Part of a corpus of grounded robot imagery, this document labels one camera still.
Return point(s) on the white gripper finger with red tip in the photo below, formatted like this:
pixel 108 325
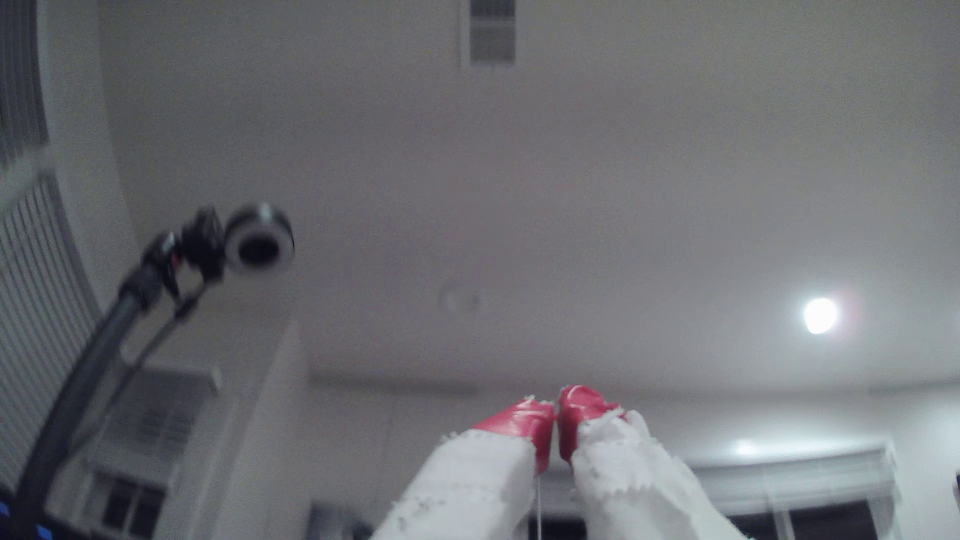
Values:
pixel 480 480
pixel 630 480

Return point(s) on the round ceiling light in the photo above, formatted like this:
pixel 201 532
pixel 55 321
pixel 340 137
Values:
pixel 820 315

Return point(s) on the round black silver webcam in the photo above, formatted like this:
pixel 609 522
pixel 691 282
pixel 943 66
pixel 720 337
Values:
pixel 259 238

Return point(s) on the grey ceiling air vent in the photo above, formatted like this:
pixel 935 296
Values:
pixel 491 30

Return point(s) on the grey slatted window blind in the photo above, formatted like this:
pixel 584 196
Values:
pixel 37 315
pixel 19 75

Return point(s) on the black gooseneck camera stand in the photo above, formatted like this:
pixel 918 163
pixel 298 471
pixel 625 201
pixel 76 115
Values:
pixel 75 397

